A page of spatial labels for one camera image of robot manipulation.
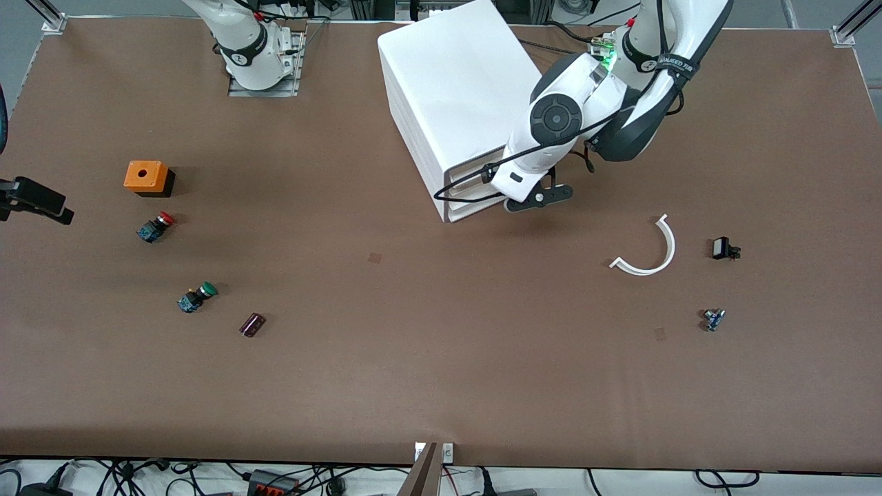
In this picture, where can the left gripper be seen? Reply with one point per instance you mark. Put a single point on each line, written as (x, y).
(487, 173)

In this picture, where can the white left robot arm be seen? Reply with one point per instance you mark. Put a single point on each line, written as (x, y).
(572, 83)

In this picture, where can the white drawer cabinet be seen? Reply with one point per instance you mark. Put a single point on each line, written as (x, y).
(455, 76)

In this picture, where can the white curved plastic piece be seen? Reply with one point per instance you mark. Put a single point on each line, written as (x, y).
(670, 244)

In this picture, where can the black square white-faced pushbutton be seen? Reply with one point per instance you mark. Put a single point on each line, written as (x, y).
(721, 248)

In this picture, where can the maroon cylindrical capacitor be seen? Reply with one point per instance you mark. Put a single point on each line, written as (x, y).
(252, 324)

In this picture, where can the black power strip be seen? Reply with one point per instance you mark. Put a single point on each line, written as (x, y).
(272, 483)

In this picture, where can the orange box with hole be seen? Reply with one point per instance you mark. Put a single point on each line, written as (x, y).
(143, 173)

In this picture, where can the small white metal bracket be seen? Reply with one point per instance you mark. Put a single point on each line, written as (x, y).
(448, 452)
(419, 451)

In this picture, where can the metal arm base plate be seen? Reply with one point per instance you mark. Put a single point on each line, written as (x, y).
(293, 76)

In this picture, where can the brown wooden post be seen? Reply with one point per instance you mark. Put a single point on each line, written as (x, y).
(424, 475)

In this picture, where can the green pushbutton switch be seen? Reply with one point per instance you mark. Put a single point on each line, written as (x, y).
(196, 297)

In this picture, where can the aluminium profile post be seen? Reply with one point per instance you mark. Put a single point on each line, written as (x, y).
(49, 15)
(849, 27)

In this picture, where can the red pushbutton switch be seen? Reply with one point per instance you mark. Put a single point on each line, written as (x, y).
(155, 227)

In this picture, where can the black bracket device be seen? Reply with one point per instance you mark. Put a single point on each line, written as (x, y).
(38, 196)

